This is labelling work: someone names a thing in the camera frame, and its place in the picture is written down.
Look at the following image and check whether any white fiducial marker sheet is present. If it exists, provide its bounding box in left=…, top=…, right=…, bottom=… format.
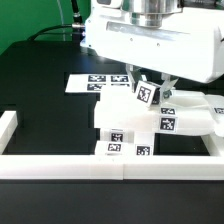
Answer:
left=65, top=74, right=137, bottom=93

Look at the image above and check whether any black cable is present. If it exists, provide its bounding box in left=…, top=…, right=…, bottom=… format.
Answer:
left=27, top=0, right=86, bottom=42

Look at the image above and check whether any white U-shaped fence frame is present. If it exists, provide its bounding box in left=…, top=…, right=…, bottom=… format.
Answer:
left=0, top=111, right=224, bottom=180

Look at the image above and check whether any white chair back piece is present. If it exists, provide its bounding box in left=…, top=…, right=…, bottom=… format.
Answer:
left=94, top=86, right=224, bottom=137

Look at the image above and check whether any white chair seat plate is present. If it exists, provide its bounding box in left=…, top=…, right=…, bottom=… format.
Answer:
left=133, top=132, right=155, bottom=156

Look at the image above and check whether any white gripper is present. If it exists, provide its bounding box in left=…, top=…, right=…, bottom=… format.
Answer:
left=85, top=7, right=224, bottom=101

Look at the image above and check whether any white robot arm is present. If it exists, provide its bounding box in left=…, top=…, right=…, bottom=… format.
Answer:
left=81, top=0, right=224, bottom=85

